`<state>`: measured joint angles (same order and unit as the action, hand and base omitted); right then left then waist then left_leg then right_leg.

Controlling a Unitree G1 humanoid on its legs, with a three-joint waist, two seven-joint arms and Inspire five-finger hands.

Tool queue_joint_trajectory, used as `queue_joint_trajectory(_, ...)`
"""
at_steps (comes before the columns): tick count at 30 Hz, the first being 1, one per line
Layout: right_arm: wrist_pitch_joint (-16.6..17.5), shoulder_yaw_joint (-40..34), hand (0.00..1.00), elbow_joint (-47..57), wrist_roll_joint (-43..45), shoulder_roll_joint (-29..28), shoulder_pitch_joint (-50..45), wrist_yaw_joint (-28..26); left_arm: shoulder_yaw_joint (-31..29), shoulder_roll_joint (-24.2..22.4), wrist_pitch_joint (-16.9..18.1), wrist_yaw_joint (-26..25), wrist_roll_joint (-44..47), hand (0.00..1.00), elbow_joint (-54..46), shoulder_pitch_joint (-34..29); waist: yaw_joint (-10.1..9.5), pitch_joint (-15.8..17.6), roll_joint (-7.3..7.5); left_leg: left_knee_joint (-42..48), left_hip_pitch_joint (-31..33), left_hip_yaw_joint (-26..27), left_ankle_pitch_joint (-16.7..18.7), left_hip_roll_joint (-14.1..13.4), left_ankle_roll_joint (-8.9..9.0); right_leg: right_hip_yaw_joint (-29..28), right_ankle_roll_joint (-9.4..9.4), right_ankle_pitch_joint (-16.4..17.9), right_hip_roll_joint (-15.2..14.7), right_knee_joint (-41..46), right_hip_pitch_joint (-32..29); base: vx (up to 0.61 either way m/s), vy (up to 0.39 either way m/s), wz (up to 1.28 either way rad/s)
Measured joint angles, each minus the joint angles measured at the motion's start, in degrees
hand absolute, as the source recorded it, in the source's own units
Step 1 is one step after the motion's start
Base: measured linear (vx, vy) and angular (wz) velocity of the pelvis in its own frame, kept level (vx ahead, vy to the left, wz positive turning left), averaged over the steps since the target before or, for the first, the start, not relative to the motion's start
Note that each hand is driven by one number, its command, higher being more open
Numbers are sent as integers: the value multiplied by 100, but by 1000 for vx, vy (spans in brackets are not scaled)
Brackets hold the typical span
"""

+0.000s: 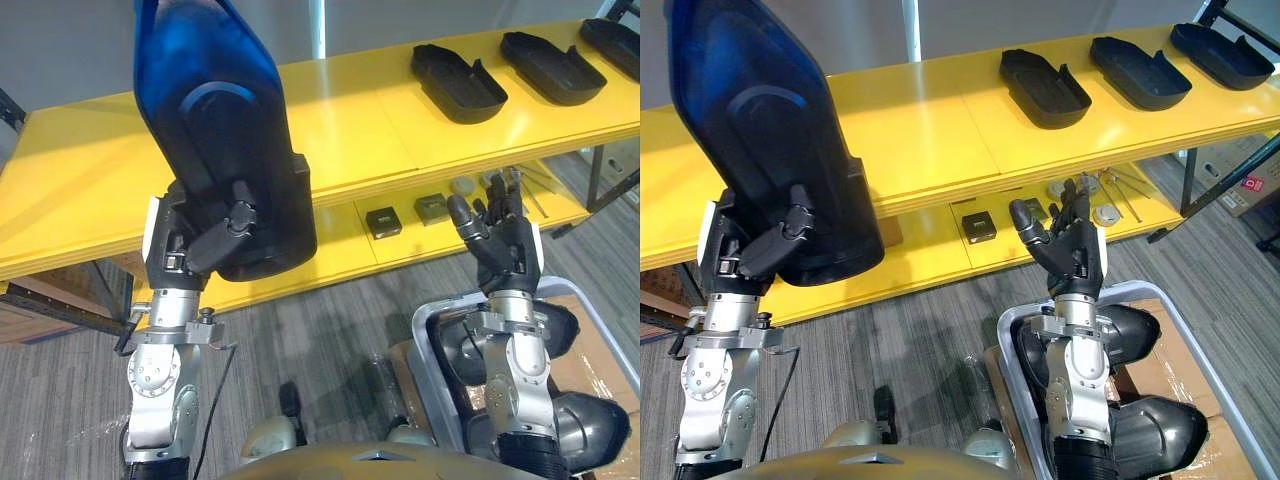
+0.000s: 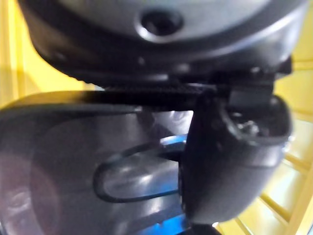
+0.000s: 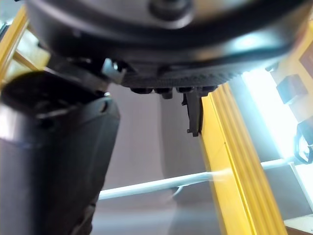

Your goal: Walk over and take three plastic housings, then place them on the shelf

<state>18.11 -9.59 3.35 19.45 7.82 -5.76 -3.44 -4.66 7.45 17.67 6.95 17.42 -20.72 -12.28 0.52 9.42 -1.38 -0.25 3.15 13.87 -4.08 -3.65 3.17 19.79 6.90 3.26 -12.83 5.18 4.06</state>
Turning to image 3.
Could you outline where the white horizontal bar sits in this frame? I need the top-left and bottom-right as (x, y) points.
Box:
(97, 158), (294, 201)

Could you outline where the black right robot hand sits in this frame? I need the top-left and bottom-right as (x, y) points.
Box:
(0, 0), (313, 235)

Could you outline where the yellow metal shelf post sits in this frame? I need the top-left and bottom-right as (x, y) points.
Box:
(199, 82), (289, 235)

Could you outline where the yellow metal shelf frame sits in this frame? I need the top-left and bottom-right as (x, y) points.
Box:
(0, 6), (51, 85)

